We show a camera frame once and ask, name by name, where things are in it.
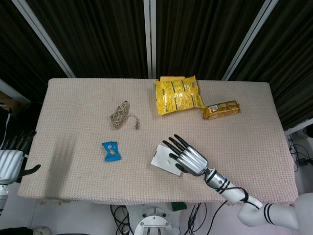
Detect green block under table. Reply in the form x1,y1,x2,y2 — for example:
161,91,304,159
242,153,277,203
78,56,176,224
171,201,188,212

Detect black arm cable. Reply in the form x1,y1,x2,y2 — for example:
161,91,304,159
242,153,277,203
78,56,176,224
207,180,260,212

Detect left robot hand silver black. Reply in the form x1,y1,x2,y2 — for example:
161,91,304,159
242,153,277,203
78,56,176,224
0,130,42,185

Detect yellow snack bag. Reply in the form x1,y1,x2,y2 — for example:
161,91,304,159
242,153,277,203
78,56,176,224
154,75,205,116

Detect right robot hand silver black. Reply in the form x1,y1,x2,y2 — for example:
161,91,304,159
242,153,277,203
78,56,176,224
162,134,209,177

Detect blue candy packet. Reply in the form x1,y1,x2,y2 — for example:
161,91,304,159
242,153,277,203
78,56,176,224
101,141,122,163

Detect jute twine roll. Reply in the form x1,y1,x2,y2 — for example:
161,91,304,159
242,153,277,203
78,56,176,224
109,100,141,131

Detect white slanted frame post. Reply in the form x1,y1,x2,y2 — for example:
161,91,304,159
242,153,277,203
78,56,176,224
11,0,76,79
222,0,273,81

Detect black floor cable bundle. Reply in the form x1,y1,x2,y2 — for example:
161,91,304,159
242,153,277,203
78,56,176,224
110,204,135,235
186,202,228,235

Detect pink waffle tablecloth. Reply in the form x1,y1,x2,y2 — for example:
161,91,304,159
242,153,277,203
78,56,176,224
17,78,300,206

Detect thin black floor cables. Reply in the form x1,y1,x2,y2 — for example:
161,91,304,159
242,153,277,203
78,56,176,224
286,134,313,172

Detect white upright frame post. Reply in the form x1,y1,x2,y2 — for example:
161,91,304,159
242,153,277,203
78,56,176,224
143,0,157,80

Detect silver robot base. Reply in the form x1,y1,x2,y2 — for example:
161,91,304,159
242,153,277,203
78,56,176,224
127,203,180,235

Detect black pleated curtain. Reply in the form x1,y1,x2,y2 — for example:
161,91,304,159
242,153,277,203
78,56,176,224
0,0,313,132

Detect white cardboard box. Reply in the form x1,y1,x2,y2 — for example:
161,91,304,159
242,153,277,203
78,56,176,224
150,144,183,177

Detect gold foil biscuit pack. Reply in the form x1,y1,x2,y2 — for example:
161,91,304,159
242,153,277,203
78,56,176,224
200,100,241,121

